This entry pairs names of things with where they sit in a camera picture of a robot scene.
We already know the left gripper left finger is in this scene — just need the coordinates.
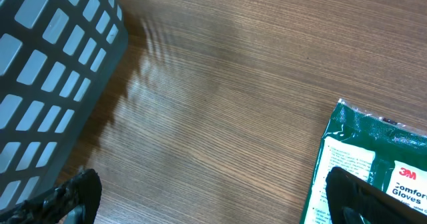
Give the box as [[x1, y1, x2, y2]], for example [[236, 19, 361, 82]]
[[1, 169, 102, 224]]

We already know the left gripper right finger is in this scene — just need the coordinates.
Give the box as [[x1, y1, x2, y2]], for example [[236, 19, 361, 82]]
[[326, 167, 426, 224]]

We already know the green white wipes packet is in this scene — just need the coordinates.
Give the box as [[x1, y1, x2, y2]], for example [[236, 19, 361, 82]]
[[300, 99, 426, 223]]

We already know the grey plastic mesh basket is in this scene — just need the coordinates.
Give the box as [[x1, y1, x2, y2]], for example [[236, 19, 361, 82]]
[[1, 0, 128, 212]]

